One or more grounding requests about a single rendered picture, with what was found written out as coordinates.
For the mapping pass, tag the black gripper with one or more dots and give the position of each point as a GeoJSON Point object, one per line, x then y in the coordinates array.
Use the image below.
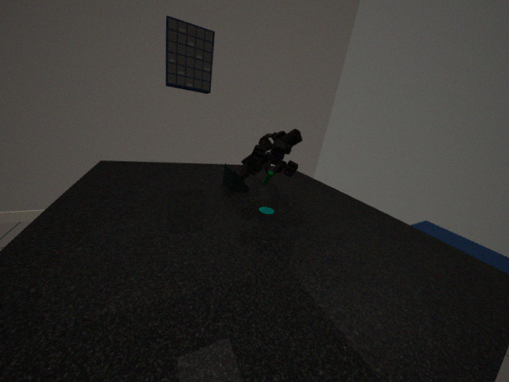
{"type": "Point", "coordinates": [275, 159]}

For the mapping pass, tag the green rectangular post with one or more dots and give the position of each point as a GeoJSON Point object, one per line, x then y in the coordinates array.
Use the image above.
{"type": "Point", "coordinates": [267, 178]}

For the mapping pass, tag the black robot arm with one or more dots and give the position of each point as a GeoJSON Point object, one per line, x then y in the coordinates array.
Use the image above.
{"type": "Point", "coordinates": [283, 143]}

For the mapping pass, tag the teal flat oval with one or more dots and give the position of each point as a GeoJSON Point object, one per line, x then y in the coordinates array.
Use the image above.
{"type": "Point", "coordinates": [266, 210]}

